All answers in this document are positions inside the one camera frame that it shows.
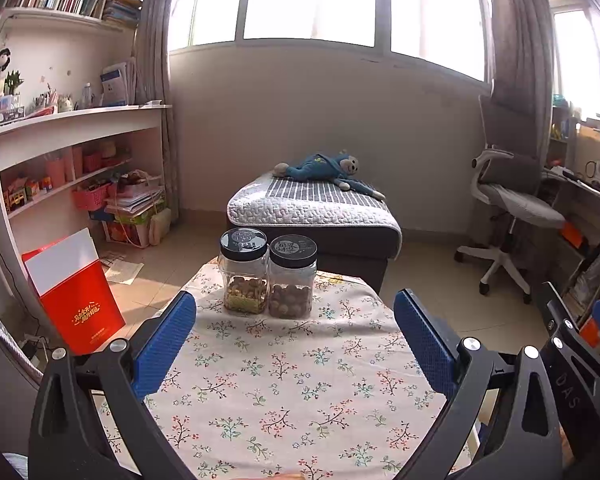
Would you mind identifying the clear jar of brown nuts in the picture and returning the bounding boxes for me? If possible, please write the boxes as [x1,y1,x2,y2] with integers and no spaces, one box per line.
[267,235,318,320]

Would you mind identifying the colourful storage box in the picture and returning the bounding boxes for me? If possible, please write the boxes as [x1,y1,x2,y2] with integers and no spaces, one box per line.
[102,220,151,248]

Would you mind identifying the stack of papers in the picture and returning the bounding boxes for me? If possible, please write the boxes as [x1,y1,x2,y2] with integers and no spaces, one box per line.
[102,180,166,216]

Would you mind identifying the small orange item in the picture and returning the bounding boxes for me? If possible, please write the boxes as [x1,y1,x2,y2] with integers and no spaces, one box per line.
[561,222,584,249]

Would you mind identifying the grey striped mat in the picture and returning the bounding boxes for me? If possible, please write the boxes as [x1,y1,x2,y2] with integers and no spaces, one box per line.
[265,176,388,208]

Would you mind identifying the white grey office chair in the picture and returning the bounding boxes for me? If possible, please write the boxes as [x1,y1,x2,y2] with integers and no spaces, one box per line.
[454,145,566,305]

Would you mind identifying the blue monkey plush toy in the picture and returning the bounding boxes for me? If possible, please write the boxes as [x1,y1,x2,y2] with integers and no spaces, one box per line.
[272,149,387,201]

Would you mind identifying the cream plush bag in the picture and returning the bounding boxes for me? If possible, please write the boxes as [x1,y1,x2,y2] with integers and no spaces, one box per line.
[149,207,173,247]

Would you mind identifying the red and white gift bag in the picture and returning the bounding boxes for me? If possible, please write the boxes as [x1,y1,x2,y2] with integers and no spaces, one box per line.
[21,227,127,356]

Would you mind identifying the clear jar with green label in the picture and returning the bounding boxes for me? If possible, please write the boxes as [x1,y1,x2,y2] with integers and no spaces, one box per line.
[217,228,270,315]

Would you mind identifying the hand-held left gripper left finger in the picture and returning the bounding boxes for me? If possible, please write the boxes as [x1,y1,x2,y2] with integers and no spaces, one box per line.
[27,290,201,480]

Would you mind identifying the grey sofa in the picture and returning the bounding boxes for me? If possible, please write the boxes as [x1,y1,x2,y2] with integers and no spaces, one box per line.
[0,285,46,480]

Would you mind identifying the white wall shelf unit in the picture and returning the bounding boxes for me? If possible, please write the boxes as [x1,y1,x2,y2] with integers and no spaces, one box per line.
[0,0,173,311]

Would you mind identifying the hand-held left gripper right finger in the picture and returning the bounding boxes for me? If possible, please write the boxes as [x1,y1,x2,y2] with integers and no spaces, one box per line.
[394,288,563,480]

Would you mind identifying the dark ottoman bed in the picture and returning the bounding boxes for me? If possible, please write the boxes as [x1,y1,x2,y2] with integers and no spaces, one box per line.
[226,170,403,293]

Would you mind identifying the power strip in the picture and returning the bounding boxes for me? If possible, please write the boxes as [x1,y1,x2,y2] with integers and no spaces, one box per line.
[20,335,48,362]

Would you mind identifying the grey curtain beside shelf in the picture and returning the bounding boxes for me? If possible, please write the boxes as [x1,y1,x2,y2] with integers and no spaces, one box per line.
[132,0,181,221]

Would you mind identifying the paper sheet on floor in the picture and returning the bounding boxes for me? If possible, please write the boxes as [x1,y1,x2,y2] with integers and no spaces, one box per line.
[100,259,145,286]

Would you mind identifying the large window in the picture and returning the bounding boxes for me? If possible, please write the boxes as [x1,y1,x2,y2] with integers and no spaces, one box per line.
[167,0,496,83]

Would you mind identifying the blue and white box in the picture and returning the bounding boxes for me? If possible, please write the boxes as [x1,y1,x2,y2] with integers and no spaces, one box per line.
[100,62,136,107]

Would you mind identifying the pink plastic basket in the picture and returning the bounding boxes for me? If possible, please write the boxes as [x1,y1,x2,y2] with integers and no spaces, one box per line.
[71,182,112,212]

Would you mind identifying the floral tablecloth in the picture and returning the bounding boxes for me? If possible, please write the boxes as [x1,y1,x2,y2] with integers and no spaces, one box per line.
[92,260,481,480]

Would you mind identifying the grey curtain beside desk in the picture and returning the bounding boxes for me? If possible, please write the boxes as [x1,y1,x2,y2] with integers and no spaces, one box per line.
[480,0,553,181]

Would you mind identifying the grey wooden desk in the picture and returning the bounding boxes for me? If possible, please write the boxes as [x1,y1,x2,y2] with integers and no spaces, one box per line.
[545,110,600,311]

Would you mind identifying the white quilted cover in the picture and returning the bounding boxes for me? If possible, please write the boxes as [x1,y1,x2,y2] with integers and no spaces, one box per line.
[227,170,403,248]

